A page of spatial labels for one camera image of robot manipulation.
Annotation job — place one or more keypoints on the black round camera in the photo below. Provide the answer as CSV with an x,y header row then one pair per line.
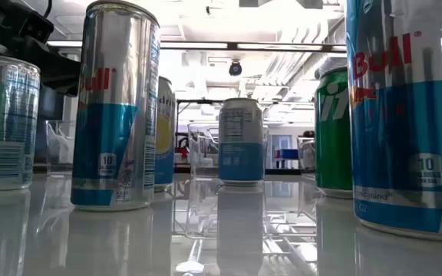
x,y
235,69

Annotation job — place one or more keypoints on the white blue Spindrift can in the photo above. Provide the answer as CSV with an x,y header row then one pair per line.
x,y
240,145
166,138

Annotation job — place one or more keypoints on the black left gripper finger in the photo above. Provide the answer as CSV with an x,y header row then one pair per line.
x,y
58,71

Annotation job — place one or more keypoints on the blue box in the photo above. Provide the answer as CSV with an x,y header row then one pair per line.
x,y
287,154

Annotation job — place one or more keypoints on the red black white equipment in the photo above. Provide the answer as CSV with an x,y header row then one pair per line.
x,y
183,151

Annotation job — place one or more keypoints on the green Sprite can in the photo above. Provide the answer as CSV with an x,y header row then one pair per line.
x,y
332,145

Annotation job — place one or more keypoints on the clear plastic bin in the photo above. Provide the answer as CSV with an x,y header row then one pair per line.
x,y
58,147
202,153
306,157

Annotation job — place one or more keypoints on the silver ventilation duct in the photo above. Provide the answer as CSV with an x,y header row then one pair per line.
x,y
332,65

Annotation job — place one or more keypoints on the blue silver Red Bull can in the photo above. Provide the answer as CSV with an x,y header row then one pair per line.
x,y
405,126
113,115
14,122

